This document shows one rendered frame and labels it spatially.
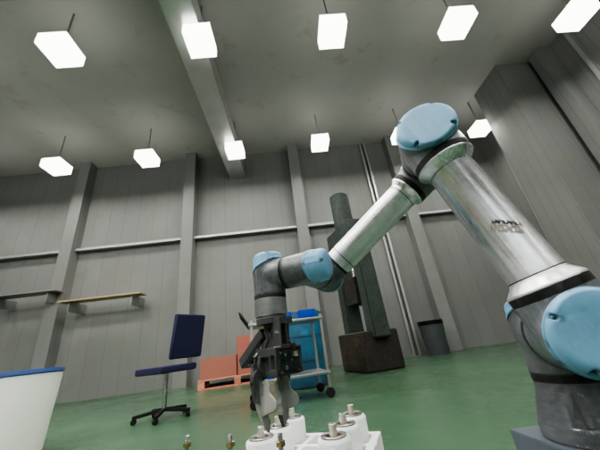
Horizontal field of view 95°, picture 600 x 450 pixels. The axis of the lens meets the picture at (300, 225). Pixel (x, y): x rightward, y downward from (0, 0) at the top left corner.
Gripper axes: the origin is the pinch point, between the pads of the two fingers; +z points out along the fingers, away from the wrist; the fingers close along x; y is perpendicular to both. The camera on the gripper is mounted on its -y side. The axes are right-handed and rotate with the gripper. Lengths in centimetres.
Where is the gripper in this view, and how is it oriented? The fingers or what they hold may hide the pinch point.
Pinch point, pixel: (273, 420)
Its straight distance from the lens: 69.8
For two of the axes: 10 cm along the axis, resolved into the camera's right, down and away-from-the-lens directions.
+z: 1.2, 9.1, -4.0
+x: 7.5, 1.8, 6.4
